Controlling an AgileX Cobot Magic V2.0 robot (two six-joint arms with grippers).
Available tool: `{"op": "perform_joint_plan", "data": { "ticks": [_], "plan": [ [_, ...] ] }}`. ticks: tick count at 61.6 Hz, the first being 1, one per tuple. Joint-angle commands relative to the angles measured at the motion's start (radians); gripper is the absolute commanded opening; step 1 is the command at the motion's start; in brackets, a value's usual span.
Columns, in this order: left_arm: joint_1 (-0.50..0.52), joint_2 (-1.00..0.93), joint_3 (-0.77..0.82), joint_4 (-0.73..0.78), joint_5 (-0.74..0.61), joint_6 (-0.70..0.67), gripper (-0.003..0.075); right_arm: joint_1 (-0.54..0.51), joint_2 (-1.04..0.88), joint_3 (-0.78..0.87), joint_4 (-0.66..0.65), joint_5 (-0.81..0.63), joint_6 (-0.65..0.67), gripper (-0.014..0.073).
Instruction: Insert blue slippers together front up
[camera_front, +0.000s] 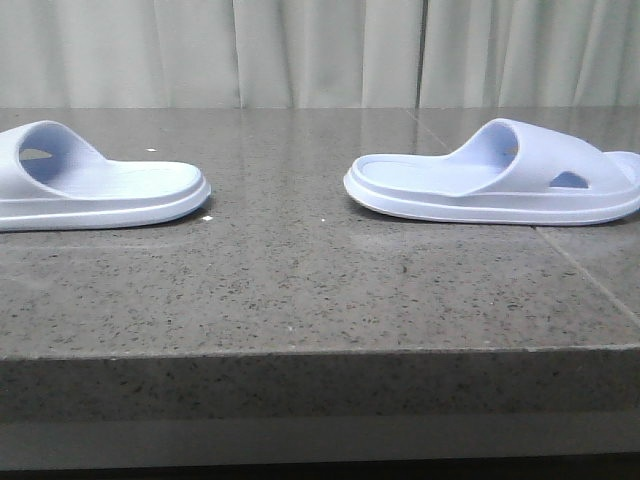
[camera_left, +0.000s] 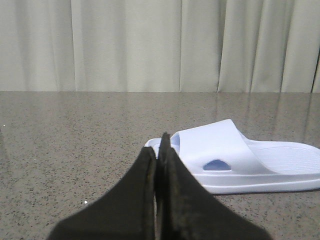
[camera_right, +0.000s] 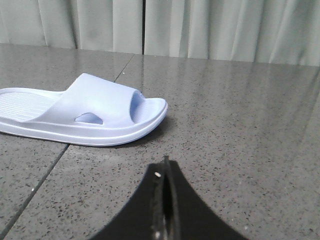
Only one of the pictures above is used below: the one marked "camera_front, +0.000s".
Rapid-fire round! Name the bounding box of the light blue slipper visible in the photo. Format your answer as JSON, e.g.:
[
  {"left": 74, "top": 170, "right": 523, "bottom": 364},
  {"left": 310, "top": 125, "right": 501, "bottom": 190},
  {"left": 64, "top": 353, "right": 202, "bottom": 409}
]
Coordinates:
[
  {"left": 343, "top": 118, "right": 639, "bottom": 226},
  {"left": 1, "top": 120, "right": 212, "bottom": 231}
]

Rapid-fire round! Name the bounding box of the grey-green curtain backdrop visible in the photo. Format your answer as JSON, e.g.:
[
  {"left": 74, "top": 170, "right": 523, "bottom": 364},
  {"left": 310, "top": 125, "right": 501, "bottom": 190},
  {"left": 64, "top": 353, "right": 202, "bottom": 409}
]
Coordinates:
[{"left": 1, "top": 1, "right": 639, "bottom": 108}]

